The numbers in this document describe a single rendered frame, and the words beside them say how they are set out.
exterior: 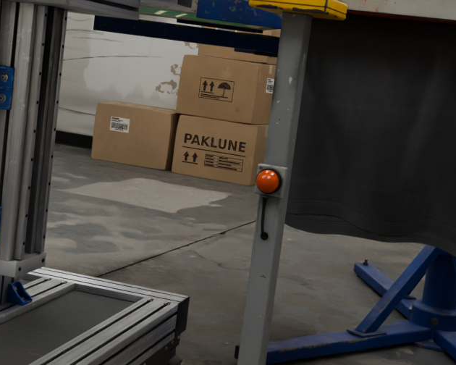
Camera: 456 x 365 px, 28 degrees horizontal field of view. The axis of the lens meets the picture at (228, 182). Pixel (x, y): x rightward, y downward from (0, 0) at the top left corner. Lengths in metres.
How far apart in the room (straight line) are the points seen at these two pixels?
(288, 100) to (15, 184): 0.69
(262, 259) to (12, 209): 0.64
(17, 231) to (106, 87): 5.32
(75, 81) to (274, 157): 5.93
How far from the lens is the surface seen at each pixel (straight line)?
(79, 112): 7.36
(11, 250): 1.97
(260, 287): 1.54
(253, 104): 6.21
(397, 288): 2.95
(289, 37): 1.49
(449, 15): 1.64
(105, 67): 7.25
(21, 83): 1.92
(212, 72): 6.35
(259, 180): 1.47
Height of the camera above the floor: 0.84
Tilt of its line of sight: 8 degrees down
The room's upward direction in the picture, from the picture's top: 7 degrees clockwise
